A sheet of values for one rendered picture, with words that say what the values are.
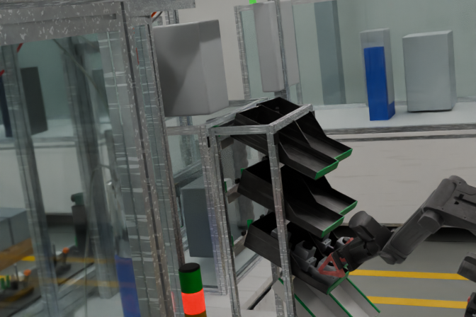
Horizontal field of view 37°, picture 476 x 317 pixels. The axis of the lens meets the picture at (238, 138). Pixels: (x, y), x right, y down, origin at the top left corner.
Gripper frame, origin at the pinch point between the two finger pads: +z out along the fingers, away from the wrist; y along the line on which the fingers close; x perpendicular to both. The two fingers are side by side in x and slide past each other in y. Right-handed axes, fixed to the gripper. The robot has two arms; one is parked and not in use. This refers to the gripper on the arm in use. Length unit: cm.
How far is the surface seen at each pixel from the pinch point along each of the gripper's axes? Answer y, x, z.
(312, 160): -4.3, -27.2, -8.3
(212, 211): -48, -29, 69
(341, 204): -19.6, -11.8, -0.8
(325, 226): -1.5, -9.8, -3.7
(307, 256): 1.0, -4.5, 4.7
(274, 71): -119, -74, 56
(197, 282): 47.4, -14.7, 1.7
